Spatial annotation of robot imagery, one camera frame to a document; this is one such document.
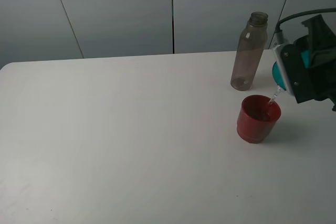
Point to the teal transparent plastic cup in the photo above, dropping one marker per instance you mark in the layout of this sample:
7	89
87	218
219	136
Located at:
276	73

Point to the red plastic cup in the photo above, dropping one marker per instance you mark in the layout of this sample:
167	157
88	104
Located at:
256	118

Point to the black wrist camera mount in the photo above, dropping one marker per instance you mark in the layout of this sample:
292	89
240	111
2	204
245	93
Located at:
294	74

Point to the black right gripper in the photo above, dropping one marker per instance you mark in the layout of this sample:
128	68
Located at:
317	50

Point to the grey transparent water bottle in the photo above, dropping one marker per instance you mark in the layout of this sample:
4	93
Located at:
250	48

